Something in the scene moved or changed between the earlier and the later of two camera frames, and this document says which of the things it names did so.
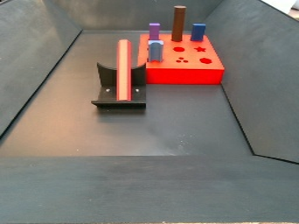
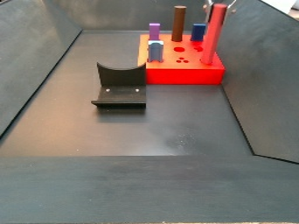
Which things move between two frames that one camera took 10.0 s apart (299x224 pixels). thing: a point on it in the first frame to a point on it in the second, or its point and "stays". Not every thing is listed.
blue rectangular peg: x=198 y=31 stays
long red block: x=124 y=70 to x=212 y=32
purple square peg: x=153 y=31 stays
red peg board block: x=190 y=61 stays
